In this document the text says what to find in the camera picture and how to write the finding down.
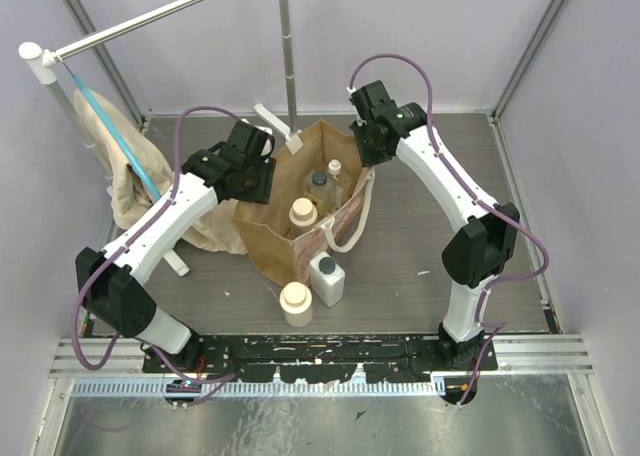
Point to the aluminium front rail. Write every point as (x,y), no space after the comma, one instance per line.
(518,353)

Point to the white square bottle dark cap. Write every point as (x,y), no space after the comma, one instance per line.
(327,279)

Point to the brown canvas tote bag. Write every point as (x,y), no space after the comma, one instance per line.
(264,229)

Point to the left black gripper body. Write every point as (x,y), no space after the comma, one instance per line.
(261,183)

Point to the white metal clothes rack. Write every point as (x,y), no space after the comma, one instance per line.
(214,231)

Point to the beige bottle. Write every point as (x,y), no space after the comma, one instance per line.
(296,303)
(302,216)

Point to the clear bottle dark cap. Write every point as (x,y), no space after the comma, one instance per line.
(322,191)

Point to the clear bottle white cap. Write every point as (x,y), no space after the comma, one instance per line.
(336,170)

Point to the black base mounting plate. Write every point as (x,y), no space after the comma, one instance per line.
(312,358)

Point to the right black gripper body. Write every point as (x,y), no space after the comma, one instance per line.
(369,153)

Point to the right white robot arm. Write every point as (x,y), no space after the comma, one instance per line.
(484,230)

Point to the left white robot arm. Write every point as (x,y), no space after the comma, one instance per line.
(112,281)

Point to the beige bottle front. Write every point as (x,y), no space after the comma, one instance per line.
(296,303)

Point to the teal hanger rod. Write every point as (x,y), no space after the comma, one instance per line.
(118,138)

